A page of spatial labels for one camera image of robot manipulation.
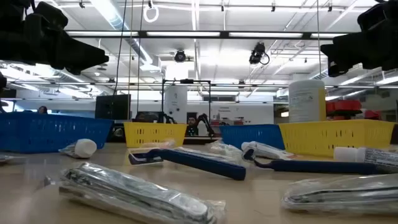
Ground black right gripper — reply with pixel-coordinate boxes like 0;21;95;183
320;0;398;78

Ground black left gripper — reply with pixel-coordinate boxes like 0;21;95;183
0;0;110;75

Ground white travel toothpaste tube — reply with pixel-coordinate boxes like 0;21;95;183
333;146;398;167
241;141;296;161
58;138;98;159

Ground orange toothbrush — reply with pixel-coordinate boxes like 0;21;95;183
138;139;177;149

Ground silver nail clipper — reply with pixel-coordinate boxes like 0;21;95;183
281;173;398;216
37;161;227;224

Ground blue disposable razor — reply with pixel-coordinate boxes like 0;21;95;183
127;147;247;182

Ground red bin stack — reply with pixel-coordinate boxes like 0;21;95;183
325;99;363;121

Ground white wipes canister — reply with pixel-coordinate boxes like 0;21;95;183
288;79;326;124

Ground black monitor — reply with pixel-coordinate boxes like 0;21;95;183
95;94;132;121

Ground small red bin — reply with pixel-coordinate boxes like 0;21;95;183
363;110;382;121

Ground blue plastic basket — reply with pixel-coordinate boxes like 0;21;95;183
0;111;114;154
219;124;285;151

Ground yellow plastic basket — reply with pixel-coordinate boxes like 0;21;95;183
123;121;188;149
278;119;396;158

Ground white pillar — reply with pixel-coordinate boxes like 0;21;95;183
164;85;188;124

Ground black hanging cable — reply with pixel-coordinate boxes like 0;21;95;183
111;0;128;96

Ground black ceiling camera with cable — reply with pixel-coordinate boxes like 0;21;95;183
248;42;271;66

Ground white hanging cable ring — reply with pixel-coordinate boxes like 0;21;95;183
142;4;160;24

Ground black dome ceiling camera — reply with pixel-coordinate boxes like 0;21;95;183
174;49;187;63

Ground black background rig frame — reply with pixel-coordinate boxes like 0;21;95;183
160;78;212;125

